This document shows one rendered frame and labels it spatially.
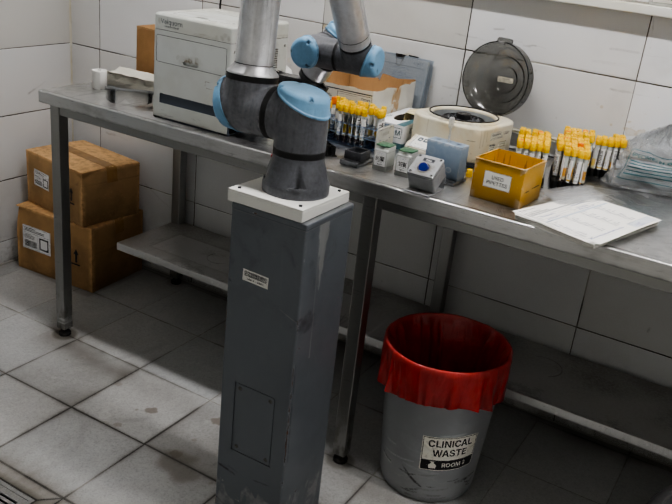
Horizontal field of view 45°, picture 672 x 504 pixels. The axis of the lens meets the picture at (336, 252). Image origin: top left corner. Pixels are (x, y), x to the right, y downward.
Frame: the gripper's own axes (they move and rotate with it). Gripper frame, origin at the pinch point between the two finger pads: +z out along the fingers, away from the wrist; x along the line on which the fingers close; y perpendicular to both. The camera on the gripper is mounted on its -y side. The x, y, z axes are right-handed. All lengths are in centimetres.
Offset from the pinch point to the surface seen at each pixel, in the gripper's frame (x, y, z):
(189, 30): -4.4, -33.9, -5.9
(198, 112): -4.4, -19.1, 11.0
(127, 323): 16, -13, 114
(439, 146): 6.6, 38.9, -27.1
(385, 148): 2.5, 29.0, -18.2
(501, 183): 0, 58, -34
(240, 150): -8.4, -0.2, 7.2
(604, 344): 60, 108, 6
